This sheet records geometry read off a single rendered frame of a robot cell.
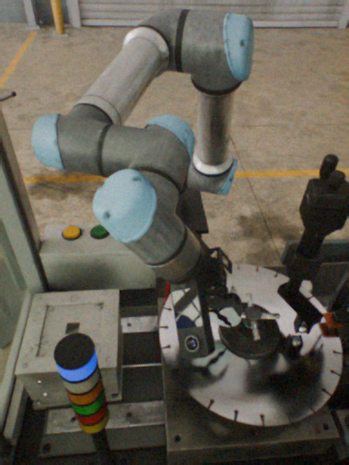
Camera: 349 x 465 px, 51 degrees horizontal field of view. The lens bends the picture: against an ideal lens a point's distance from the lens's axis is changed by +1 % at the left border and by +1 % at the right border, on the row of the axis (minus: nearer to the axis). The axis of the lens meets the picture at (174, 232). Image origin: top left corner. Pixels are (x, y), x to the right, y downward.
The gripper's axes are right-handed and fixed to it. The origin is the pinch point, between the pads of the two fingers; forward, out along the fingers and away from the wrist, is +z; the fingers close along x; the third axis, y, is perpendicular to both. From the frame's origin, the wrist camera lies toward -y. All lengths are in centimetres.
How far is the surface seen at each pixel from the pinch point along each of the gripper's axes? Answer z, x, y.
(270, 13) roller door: 216, 27, 586
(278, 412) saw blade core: 4.5, -5.8, -13.1
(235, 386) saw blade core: 1.9, 0.2, -9.8
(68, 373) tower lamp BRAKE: -27.3, 8.2, -15.3
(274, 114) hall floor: 168, 25, 279
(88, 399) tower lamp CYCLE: -20.8, 10.5, -16.5
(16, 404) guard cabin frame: -5.1, 43.1, -13.2
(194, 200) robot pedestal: 28, 25, 60
